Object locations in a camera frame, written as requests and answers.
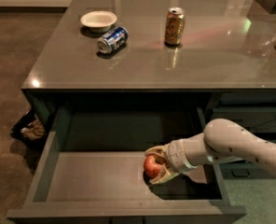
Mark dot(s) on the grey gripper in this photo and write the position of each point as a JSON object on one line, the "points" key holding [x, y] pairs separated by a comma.
{"points": [[176, 156]]}

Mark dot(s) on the red apple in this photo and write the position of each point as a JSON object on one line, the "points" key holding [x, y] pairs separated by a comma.
{"points": [[152, 165]]}

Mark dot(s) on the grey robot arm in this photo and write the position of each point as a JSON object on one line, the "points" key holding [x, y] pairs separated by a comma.
{"points": [[221, 141]]}

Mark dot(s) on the open grey top drawer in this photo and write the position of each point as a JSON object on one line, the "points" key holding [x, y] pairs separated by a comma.
{"points": [[91, 172]]}

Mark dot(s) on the closed lower side drawer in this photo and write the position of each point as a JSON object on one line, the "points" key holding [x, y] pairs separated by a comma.
{"points": [[245, 170]]}

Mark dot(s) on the grey counter cabinet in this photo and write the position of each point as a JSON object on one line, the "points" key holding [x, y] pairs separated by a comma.
{"points": [[226, 47]]}

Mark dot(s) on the blue soda can lying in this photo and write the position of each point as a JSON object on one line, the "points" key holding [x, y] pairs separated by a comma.
{"points": [[112, 40]]}

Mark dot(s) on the gold upright soda can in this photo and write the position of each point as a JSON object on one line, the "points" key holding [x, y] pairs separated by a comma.
{"points": [[175, 24]]}

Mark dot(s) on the black bin with trash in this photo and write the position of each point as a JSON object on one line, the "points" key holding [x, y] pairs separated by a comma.
{"points": [[29, 129]]}

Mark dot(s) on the white paper bowl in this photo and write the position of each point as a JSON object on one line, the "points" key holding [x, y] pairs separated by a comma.
{"points": [[99, 21]]}

